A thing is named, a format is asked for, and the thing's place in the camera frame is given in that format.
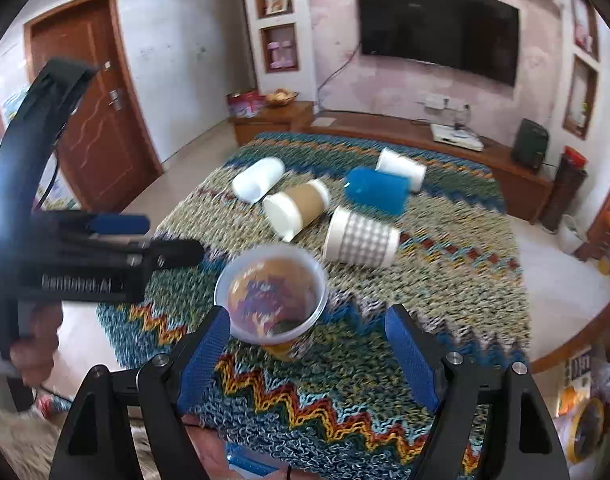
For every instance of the black wall television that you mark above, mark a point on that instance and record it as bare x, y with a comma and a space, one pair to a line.
435, 30

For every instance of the white textured cup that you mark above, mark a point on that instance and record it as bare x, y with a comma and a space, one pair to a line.
362, 237

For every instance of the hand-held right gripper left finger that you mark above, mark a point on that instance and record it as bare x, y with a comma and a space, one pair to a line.
205, 355

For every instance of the white jug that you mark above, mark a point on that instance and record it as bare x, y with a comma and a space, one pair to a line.
571, 235

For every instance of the blue cup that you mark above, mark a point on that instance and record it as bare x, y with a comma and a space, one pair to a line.
377, 191

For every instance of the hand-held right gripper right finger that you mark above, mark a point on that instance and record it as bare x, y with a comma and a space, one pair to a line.
412, 360

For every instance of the person's left hand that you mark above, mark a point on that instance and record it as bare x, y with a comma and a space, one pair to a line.
37, 345

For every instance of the white set-top box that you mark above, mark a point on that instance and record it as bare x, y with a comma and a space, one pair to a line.
457, 136

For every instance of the plain white cup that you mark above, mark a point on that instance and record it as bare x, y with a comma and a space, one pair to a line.
257, 180

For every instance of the white cup with rim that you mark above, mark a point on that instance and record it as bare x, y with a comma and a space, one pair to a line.
402, 167

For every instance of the clear plastic cup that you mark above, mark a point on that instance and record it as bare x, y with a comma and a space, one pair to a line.
272, 292

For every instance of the colourful knitted blanket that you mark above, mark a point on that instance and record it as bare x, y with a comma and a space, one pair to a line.
335, 400

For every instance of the small wooden side cabinet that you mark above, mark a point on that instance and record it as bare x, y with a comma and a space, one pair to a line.
270, 122

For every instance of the white built-in shelf column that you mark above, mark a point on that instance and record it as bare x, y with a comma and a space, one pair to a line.
280, 15

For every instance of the dark woven bin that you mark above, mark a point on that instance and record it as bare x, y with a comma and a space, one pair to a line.
565, 190

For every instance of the brown paper cup white lid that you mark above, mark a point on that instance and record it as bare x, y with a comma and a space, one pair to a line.
297, 205

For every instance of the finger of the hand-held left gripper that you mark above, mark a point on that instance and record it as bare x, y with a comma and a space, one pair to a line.
177, 254
120, 224

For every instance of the red pink tin box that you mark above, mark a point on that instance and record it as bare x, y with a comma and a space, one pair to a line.
245, 105

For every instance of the black box appliance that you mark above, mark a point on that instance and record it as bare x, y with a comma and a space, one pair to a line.
531, 142

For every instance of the brown wooden door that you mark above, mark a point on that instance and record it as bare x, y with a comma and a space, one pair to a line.
92, 110

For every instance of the basket of fruit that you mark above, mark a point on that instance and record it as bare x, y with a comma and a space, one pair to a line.
282, 96

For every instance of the long wooden television cabinet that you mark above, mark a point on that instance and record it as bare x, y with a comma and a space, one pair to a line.
385, 127

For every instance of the yellow round object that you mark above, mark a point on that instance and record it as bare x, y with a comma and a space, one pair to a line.
585, 432

